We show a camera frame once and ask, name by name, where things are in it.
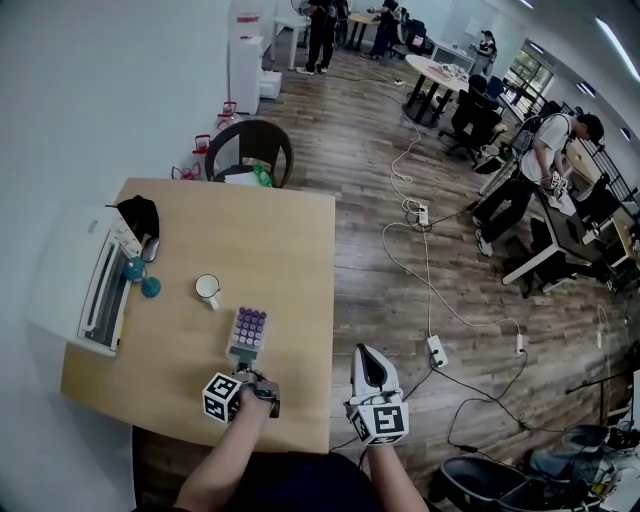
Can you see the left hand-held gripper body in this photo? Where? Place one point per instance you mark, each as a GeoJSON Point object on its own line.
{"type": "Point", "coordinates": [220, 397]}

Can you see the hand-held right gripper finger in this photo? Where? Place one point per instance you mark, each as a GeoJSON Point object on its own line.
{"type": "Point", "coordinates": [386, 377]}
{"type": "Point", "coordinates": [359, 372]}

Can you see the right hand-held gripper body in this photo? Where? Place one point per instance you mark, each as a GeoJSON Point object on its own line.
{"type": "Point", "coordinates": [382, 420]}

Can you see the purple test tube rack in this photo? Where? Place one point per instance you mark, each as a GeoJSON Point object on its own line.
{"type": "Point", "coordinates": [248, 330]}

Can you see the person's right forearm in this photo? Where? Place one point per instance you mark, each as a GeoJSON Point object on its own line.
{"type": "Point", "coordinates": [395, 480]}

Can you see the person's left forearm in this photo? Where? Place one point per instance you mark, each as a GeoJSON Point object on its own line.
{"type": "Point", "coordinates": [220, 460]}

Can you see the white power strip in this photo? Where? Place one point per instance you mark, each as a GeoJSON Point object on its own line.
{"type": "Point", "coordinates": [436, 351]}
{"type": "Point", "coordinates": [422, 214]}

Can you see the white mug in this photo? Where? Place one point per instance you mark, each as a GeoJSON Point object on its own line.
{"type": "Point", "coordinates": [206, 286]}

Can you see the person's dark clothing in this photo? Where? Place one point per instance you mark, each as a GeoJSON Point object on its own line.
{"type": "Point", "coordinates": [305, 485]}

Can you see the wooden table with white legs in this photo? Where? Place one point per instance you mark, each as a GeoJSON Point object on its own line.
{"type": "Point", "coordinates": [280, 250]}

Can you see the blue goblet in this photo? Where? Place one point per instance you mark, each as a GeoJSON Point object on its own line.
{"type": "Point", "coordinates": [150, 287]}

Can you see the grey computer mouse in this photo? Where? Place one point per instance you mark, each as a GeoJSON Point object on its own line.
{"type": "Point", "coordinates": [150, 250]}

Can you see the black cloth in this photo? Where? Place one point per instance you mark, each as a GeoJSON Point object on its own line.
{"type": "Point", "coordinates": [140, 215]}

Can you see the white paper sheet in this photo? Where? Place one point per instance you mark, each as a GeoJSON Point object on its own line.
{"type": "Point", "coordinates": [240, 177]}

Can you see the white toaster oven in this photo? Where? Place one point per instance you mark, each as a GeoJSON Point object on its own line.
{"type": "Point", "coordinates": [70, 280]}

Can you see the green plastic bottle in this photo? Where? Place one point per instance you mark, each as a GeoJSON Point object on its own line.
{"type": "Point", "coordinates": [263, 176]}

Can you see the black office chair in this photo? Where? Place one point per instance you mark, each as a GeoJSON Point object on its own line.
{"type": "Point", "coordinates": [550, 272]}
{"type": "Point", "coordinates": [472, 120]}

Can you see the red-capped water bottle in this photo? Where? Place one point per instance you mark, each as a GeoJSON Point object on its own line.
{"type": "Point", "coordinates": [228, 117]}
{"type": "Point", "coordinates": [201, 150]}
{"type": "Point", "coordinates": [186, 171]}

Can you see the black stand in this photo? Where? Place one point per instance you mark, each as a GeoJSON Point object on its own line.
{"type": "Point", "coordinates": [605, 382]}

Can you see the dark desk with white legs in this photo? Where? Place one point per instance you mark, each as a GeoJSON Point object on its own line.
{"type": "Point", "coordinates": [555, 225]}

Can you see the brown wicker chair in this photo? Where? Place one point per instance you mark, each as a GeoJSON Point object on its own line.
{"type": "Point", "coordinates": [260, 140]}

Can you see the white box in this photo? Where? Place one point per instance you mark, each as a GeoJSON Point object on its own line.
{"type": "Point", "coordinates": [271, 85]}

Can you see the white water dispenser cabinet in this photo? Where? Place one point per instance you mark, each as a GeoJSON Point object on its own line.
{"type": "Point", "coordinates": [245, 75]}

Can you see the blue office chair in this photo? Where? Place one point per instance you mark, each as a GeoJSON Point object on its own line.
{"type": "Point", "coordinates": [496, 90]}

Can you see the round table black base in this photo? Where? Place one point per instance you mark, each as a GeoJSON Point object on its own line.
{"type": "Point", "coordinates": [430, 67]}

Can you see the window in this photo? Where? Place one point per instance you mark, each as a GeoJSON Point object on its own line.
{"type": "Point", "coordinates": [527, 77]}

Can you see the clear water jug red label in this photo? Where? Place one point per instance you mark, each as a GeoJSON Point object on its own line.
{"type": "Point", "coordinates": [246, 20]}

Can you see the orange-topped desk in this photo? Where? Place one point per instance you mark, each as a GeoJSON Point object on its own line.
{"type": "Point", "coordinates": [362, 19]}

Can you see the standing fan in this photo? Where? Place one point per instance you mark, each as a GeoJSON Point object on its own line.
{"type": "Point", "coordinates": [301, 6]}

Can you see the long ceiling light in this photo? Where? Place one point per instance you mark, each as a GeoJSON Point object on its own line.
{"type": "Point", "coordinates": [617, 45]}

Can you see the white wall poster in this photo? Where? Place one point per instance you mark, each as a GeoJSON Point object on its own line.
{"type": "Point", "coordinates": [471, 26]}

